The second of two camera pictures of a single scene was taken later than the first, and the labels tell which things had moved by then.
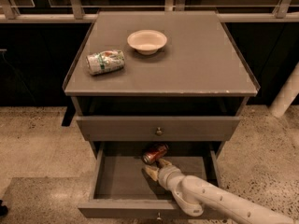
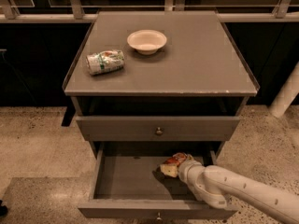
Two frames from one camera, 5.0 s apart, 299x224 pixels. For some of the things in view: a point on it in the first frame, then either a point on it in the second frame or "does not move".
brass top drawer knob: (159, 132) does not move
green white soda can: (105, 62) does not move
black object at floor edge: (4, 210) does not move
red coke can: (156, 152) -> (177, 159)
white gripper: (165, 174) -> (186, 171)
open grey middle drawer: (121, 187) does not move
